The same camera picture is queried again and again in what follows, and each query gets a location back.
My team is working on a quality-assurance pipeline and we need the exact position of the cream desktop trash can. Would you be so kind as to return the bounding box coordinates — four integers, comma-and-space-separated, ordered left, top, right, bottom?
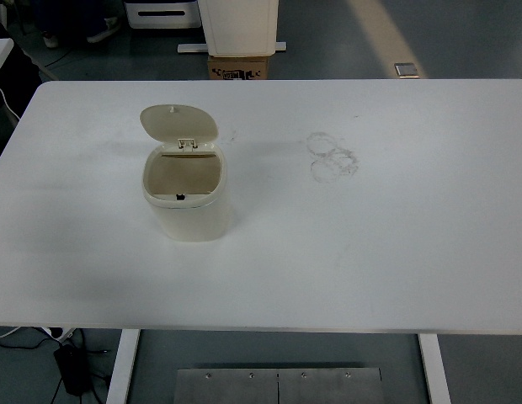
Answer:
140, 104, 231, 242

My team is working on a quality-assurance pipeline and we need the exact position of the white table leg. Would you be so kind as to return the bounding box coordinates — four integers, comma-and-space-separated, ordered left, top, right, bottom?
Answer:
106, 329, 141, 404
418, 333, 451, 404

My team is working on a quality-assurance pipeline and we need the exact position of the white appliance with slot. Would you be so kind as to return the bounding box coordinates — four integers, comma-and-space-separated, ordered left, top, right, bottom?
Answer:
123, 1, 201, 29

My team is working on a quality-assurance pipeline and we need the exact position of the large white bin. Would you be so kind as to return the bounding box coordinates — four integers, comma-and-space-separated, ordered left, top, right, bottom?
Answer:
198, 0, 279, 58

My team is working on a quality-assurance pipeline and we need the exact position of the white power strip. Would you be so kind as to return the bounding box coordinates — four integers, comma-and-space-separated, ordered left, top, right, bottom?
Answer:
42, 327, 75, 341

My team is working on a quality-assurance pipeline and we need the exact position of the cardboard box with print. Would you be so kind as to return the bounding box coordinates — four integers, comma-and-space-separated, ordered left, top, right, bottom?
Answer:
207, 56, 269, 81

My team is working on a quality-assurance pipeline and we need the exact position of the metal base plate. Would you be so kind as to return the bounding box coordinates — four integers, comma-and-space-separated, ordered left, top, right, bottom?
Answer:
174, 368, 385, 403

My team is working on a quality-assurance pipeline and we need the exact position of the left white table leg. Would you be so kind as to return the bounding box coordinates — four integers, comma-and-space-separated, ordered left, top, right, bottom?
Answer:
106, 329, 141, 404

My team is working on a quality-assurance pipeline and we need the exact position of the grey floor socket plate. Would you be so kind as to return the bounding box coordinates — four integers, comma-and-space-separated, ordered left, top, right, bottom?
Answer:
394, 62, 420, 78

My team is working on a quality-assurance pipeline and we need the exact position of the white sneaker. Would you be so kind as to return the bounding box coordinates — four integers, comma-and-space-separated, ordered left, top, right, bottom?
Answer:
87, 17, 121, 44

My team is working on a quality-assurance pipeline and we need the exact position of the black power adapter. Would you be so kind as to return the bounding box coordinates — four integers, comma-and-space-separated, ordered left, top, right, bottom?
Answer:
53, 345, 91, 396

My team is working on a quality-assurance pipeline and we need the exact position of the right white table leg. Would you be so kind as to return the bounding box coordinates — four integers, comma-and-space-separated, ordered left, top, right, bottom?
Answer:
418, 333, 451, 404

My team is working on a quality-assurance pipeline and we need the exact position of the white table foot bar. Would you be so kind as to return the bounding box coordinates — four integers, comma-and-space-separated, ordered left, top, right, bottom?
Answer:
177, 41, 287, 54

